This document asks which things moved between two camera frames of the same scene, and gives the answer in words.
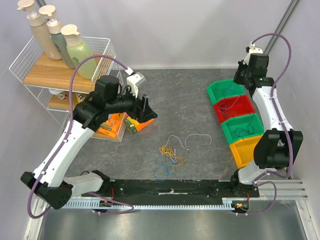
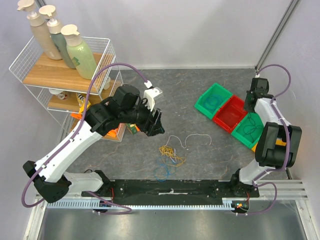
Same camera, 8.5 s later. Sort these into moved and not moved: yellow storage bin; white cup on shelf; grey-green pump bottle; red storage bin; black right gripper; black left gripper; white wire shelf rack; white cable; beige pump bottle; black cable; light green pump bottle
Moved: black cable; yellow storage bin; black left gripper; black right gripper; red storage bin
Not moved: white wire shelf rack; grey-green pump bottle; light green pump bottle; white cup on shelf; white cable; beige pump bottle
